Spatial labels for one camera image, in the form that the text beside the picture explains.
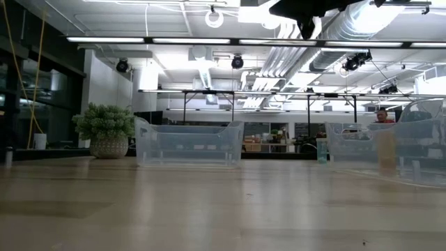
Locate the black metal workstation frame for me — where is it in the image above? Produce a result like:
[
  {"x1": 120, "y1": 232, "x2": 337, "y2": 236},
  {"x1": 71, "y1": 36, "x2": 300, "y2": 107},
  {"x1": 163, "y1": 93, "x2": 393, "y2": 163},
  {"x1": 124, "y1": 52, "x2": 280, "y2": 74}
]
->
[
  {"x1": 180, "y1": 89, "x2": 236, "y2": 126},
  {"x1": 306, "y1": 92, "x2": 360, "y2": 139}
]

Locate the person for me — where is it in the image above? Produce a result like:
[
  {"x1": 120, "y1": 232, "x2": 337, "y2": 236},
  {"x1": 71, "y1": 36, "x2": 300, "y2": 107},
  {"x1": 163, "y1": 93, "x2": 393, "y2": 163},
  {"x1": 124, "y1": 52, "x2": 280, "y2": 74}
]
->
[{"x1": 374, "y1": 107, "x2": 397, "y2": 124}]

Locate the long linear pendant light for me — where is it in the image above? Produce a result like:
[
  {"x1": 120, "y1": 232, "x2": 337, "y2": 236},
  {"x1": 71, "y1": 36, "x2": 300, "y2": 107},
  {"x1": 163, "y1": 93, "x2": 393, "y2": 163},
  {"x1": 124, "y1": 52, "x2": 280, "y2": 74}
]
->
[{"x1": 66, "y1": 36, "x2": 446, "y2": 49}]

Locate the white cup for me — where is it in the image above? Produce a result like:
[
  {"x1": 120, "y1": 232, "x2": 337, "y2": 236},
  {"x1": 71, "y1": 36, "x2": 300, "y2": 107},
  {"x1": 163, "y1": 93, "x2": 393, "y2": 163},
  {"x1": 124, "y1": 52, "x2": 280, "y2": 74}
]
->
[{"x1": 33, "y1": 132, "x2": 48, "y2": 151}]

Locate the white coiled cable ring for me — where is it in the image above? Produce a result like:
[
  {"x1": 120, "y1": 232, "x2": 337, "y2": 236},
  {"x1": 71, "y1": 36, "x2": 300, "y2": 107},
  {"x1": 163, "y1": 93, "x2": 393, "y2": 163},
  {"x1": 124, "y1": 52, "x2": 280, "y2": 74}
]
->
[{"x1": 204, "y1": 9, "x2": 225, "y2": 29}]

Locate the green artificial potted plant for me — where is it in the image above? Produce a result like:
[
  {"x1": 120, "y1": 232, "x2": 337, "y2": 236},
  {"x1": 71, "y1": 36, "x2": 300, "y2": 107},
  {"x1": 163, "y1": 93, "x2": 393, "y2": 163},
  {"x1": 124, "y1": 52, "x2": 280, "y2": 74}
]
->
[{"x1": 72, "y1": 102, "x2": 137, "y2": 160}]

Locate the orange pill bottle white cap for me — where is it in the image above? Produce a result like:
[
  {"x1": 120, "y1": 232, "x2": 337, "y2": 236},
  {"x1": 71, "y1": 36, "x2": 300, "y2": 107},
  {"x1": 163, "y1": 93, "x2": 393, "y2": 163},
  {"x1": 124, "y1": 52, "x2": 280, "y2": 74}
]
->
[{"x1": 377, "y1": 130, "x2": 397, "y2": 177}]

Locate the shelf with boxes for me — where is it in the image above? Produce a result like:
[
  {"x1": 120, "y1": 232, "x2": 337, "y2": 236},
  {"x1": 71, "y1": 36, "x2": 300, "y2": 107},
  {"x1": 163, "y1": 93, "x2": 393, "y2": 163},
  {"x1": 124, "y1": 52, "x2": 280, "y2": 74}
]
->
[{"x1": 243, "y1": 121, "x2": 290, "y2": 153}]

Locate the black monitor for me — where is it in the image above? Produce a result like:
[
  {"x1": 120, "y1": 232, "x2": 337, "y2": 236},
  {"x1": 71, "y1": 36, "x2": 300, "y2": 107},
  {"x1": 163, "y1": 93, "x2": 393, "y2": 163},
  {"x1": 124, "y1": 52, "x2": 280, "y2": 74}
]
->
[{"x1": 134, "y1": 110, "x2": 164, "y2": 126}]

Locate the silver ventilation duct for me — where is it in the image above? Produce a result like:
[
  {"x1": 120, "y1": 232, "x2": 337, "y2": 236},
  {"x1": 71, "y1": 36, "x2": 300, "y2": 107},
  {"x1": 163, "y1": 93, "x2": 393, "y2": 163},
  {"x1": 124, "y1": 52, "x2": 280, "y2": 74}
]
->
[{"x1": 308, "y1": 0, "x2": 407, "y2": 73}]

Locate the black track light cluster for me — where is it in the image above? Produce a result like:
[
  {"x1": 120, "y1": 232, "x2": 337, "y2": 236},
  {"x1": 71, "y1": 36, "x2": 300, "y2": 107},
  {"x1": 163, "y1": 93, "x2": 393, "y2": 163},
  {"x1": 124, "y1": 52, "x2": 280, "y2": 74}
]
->
[
  {"x1": 378, "y1": 84, "x2": 399, "y2": 95},
  {"x1": 342, "y1": 50, "x2": 373, "y2": 73}
]

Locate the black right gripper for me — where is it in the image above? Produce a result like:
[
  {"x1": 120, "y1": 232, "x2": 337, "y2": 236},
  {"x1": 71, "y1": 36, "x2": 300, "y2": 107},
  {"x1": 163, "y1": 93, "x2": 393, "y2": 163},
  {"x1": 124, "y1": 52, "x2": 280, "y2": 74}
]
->
[{"x1": 268, "y1": 0, "x2": 365, "y2": 40}]

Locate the green pill bottle white cap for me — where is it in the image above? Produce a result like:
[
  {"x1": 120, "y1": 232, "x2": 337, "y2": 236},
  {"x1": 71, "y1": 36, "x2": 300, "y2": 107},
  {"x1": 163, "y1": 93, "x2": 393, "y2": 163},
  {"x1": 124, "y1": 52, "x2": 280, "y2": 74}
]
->
[{"x1": 316, "y1": 137, "x2": 329, "y2": 165}]

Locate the yellow extension cable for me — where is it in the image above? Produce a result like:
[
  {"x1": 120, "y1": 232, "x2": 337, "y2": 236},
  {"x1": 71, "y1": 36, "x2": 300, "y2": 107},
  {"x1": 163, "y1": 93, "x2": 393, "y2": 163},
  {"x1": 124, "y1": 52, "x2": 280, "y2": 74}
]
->
[{"x1": 1, "y1": 0, "x2": 48, "y2": 149}]

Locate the black round ceiling speaker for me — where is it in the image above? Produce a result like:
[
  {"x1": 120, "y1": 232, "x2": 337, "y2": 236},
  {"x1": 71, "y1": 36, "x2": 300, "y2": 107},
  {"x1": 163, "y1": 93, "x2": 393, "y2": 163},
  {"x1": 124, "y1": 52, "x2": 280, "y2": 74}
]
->
[
  {"x1": 115, "y1": 58, "x2": 130, "y2": 74},
  {"x1": 231, "y1": 54, "x2": 245, "y2": 70}
]

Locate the clear plastic bin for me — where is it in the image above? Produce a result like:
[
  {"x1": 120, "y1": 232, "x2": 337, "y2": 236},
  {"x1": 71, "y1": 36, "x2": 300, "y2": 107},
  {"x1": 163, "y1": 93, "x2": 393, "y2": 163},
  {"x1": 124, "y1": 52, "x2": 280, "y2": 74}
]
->
[
  {"x1": 134, "y1": 116, "x2": 245, "y2": 169},
  {"x1": 323, "y1": 98, "x2": 446, "y2": 189}
]

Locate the white ceiling pipe bundle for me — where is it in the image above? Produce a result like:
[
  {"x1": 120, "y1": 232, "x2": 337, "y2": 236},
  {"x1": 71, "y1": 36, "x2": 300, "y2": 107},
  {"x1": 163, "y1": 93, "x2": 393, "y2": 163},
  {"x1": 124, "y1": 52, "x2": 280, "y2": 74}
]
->
[{"x1": 240, "y1": 17, "x2": 325, "y2": 109}]

